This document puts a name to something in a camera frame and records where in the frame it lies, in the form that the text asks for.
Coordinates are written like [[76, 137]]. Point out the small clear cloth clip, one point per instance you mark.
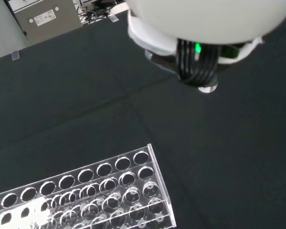
[[15, 55], [113, 18]]

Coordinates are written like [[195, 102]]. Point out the clear plastic test tube rack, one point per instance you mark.
[[97, 195]]

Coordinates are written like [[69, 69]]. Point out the grey metal equipment box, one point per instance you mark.
[[47, 21]]

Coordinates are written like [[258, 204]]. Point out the black bench cloth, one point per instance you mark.
[[109, 100]]

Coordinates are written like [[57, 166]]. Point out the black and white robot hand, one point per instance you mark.
[[205, 19]]

